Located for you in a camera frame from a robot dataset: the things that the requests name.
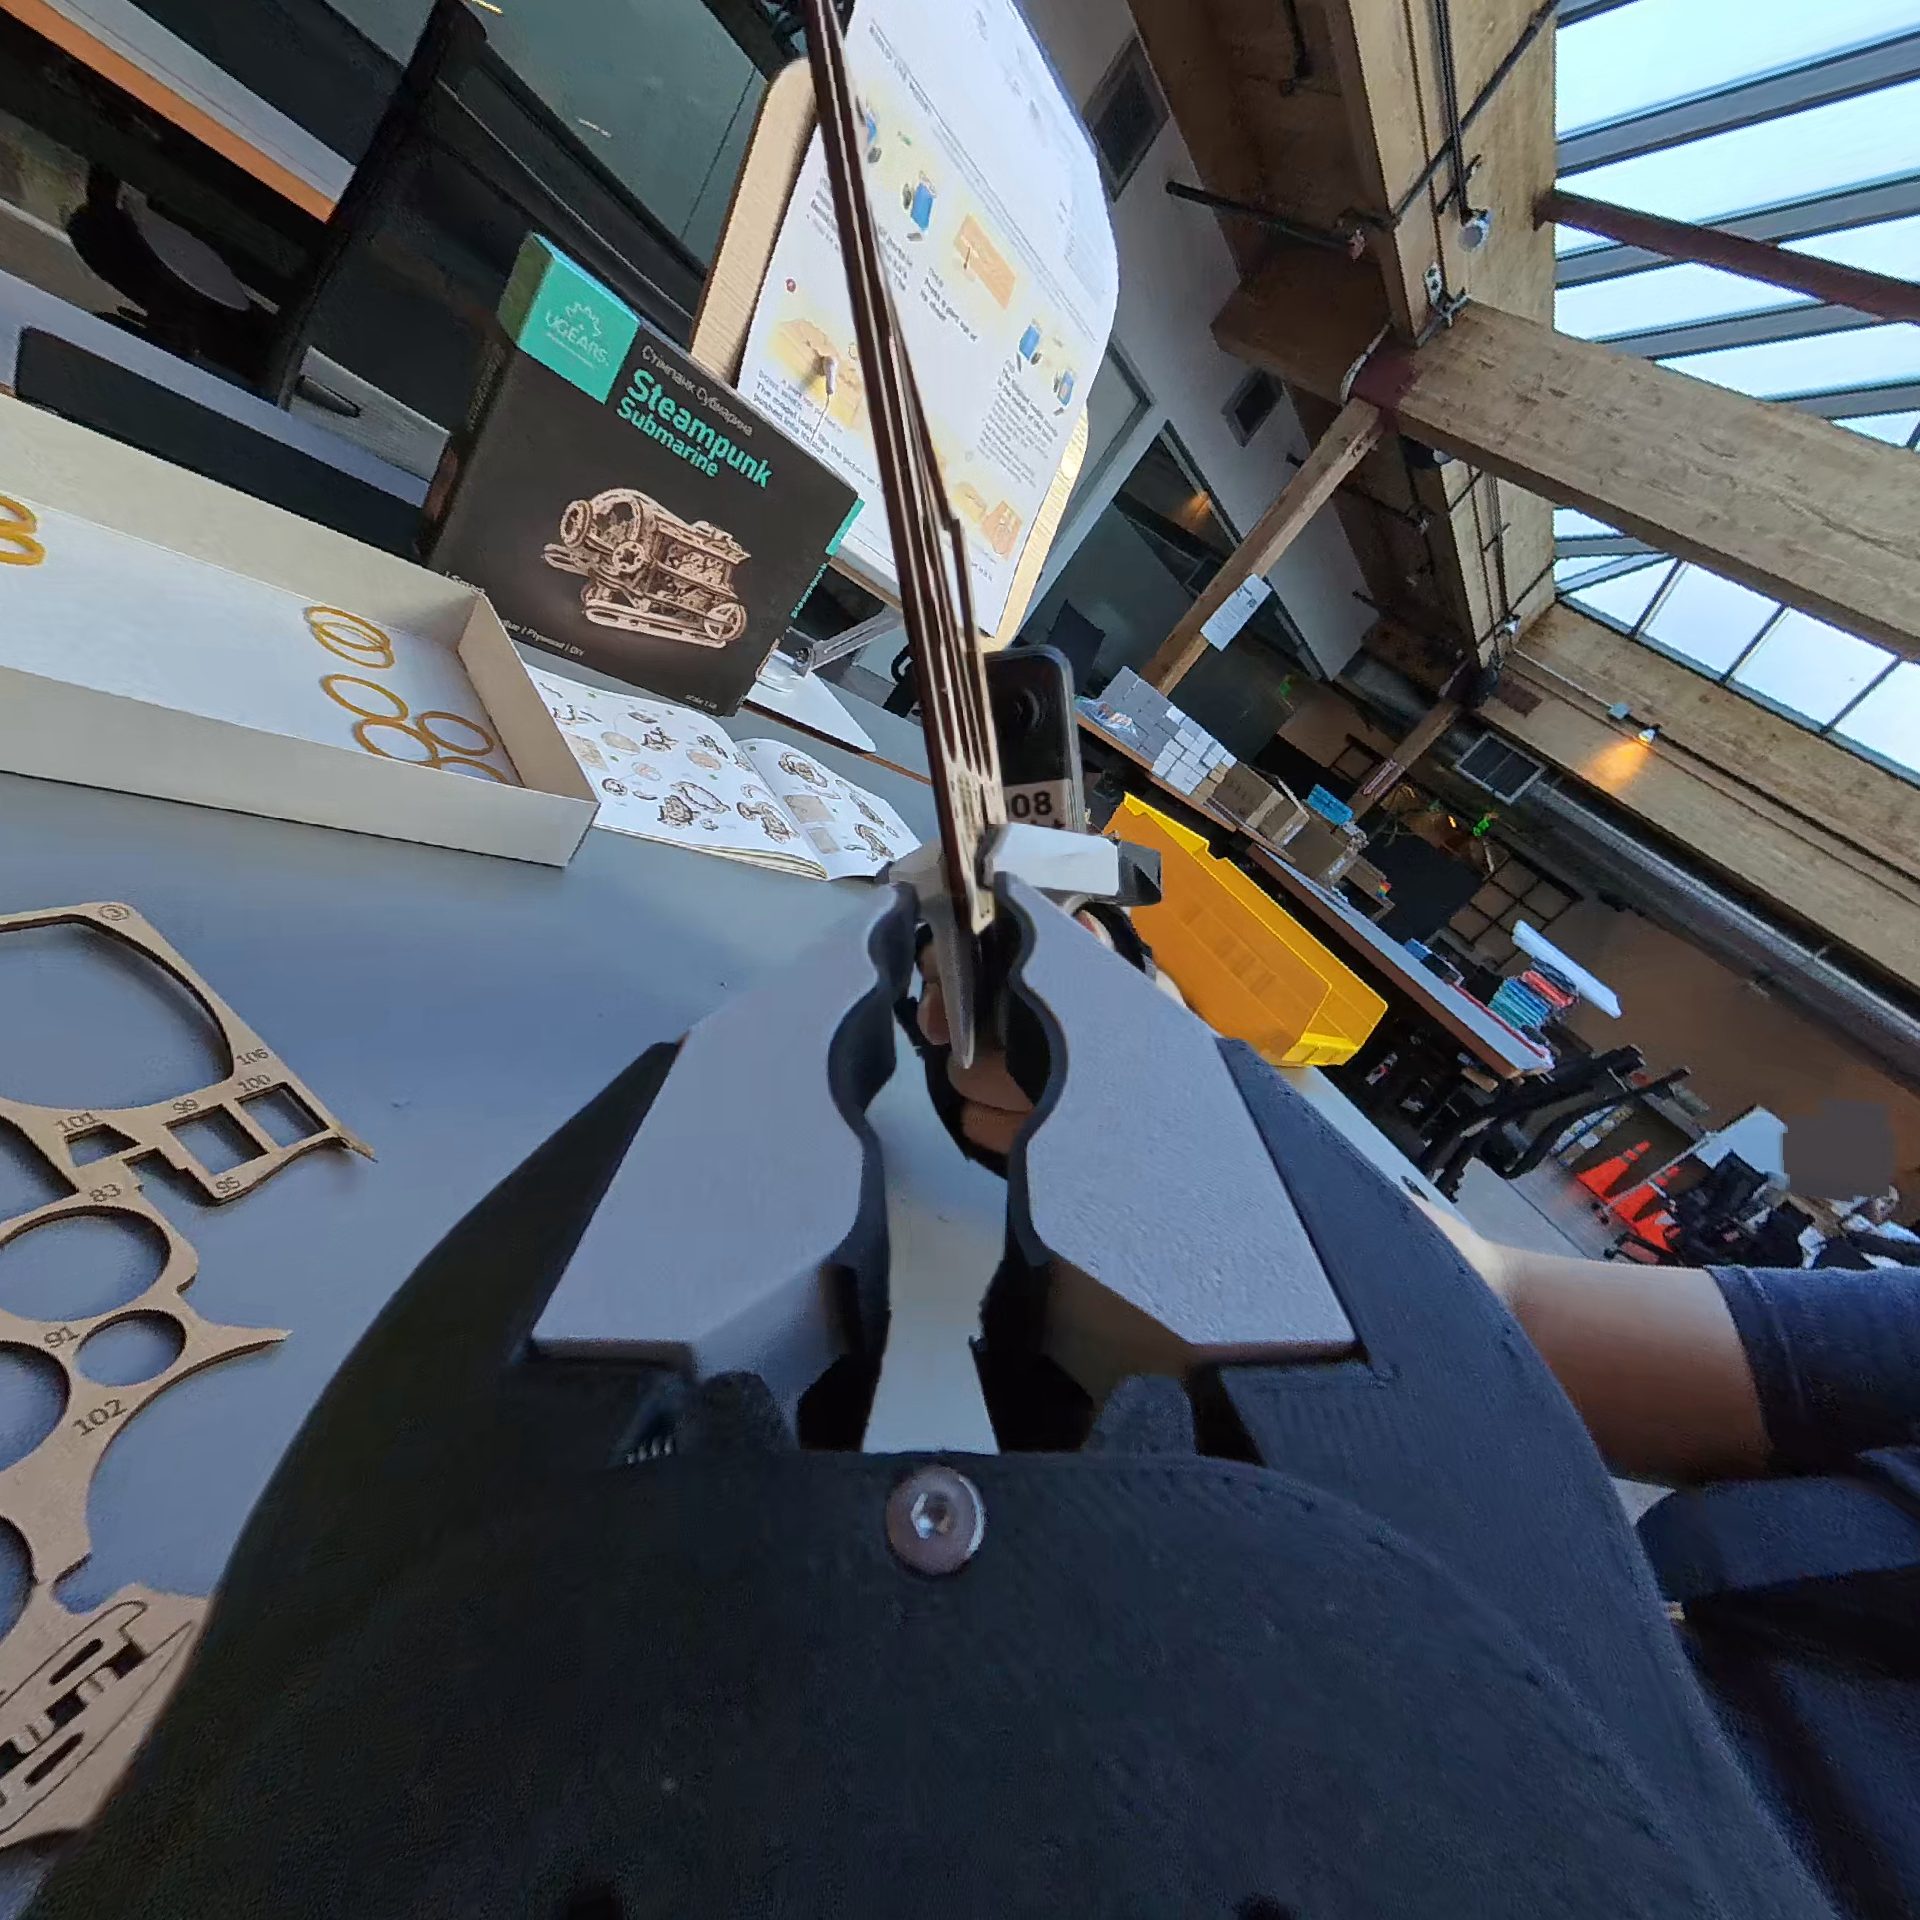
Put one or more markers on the wall lamp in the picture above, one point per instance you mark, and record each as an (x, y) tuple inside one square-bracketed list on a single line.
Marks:
[(1626, 749)]

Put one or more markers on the wooden model parts sheet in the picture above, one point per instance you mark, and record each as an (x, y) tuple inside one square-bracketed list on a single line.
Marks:
[(906, 450)]

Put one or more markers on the paper notice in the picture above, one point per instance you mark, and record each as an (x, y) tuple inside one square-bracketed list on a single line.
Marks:
[(1238, 613)]

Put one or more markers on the empty wooden cutout sheet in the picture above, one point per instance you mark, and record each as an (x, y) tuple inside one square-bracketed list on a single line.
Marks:
[(104, 1193)]

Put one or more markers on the instruction booklet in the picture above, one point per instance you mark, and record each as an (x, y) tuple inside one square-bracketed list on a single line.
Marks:
[(705, 775)]

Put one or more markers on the black model kit box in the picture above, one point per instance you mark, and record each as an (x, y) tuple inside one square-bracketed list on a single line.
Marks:
[(601, 450)]

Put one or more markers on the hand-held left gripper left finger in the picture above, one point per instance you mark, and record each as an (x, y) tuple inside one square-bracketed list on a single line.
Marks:
[(719, 1183)]

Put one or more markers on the white cardboard tray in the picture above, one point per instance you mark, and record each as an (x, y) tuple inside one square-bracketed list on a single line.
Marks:
[(177, 662)]

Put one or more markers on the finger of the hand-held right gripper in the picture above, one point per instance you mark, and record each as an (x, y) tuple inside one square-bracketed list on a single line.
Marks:
[(1072, 869)]

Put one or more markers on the row of small white boxes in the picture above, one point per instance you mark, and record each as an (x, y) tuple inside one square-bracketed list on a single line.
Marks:
[(1168, 737)]

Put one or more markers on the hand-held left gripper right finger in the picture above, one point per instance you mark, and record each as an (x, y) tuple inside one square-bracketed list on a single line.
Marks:
[(1168, 1183)]

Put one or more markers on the black office chair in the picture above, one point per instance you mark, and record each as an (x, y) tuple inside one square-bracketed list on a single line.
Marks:
[(1547, 1109)]

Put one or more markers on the monitor showing instructions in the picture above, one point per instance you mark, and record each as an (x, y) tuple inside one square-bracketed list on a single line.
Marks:
[(1017, 225)]

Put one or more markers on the yellow plastic bin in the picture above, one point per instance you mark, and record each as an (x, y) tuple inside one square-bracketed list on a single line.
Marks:
[(1241, 944)]

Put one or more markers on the person's navy shirt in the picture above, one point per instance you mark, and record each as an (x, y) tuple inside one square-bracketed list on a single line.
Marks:
[(1799, 1649)]

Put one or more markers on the silver monitor stand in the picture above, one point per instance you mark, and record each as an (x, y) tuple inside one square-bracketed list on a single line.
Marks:
[(820, 674)]

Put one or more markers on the long work table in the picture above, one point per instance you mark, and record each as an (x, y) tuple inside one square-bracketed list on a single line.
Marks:
[(1423, 973)]

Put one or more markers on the orange traffic cone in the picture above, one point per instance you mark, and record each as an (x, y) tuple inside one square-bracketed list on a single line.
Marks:
[(1626, 1198)]

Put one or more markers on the person's right hand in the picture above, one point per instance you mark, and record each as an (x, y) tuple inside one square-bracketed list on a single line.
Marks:
[(996, 1105)]

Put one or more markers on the grey duct pipe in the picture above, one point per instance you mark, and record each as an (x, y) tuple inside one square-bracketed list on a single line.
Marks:
[(1722, 919)]

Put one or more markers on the person's right forearm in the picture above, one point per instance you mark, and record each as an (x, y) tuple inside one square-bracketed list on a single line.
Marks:
[(1622, 1349)]

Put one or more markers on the stack of coloured books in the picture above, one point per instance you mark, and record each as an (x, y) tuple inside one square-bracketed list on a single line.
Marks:
[(1533, 997)]

